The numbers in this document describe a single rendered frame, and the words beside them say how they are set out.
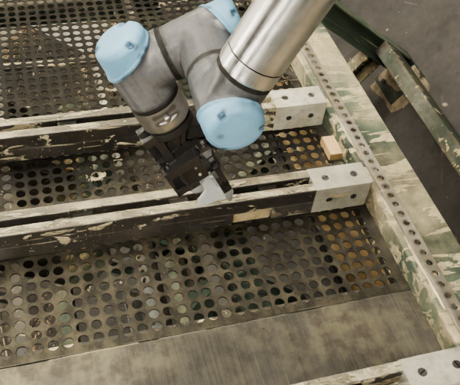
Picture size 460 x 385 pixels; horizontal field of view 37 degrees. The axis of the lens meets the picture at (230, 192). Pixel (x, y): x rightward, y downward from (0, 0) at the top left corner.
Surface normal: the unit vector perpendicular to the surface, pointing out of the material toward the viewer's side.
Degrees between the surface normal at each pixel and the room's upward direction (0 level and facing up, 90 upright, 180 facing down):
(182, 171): 90
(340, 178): 54
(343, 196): 90
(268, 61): 78
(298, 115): 90
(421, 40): 0
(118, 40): 28
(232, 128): 90
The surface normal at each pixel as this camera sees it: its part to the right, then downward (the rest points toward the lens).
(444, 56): -0.72, -0.29
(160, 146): 0.38, 0.60
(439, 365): 0.10, -0.67
